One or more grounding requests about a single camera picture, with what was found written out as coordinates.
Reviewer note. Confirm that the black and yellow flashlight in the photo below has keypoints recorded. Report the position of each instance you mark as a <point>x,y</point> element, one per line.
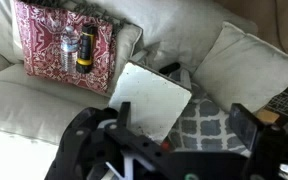
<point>85,59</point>

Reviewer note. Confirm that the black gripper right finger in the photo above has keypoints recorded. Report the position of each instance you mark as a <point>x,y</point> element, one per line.
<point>243,124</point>

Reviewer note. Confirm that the small white wooden chair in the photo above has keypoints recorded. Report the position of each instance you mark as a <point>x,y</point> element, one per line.
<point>156,100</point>

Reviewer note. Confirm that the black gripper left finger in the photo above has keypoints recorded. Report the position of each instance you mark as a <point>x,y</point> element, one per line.
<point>124,115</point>

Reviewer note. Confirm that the red patterned cushion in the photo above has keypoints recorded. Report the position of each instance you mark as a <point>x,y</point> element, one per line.
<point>40,28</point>

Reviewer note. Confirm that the beige throw pillow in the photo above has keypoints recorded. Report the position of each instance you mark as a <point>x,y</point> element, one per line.
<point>242,68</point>

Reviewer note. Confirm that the clear plastic water bottle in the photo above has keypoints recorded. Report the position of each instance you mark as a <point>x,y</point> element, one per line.
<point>69,49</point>

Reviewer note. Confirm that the beige sofa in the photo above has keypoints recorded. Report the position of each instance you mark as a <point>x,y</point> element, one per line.
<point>164,35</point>

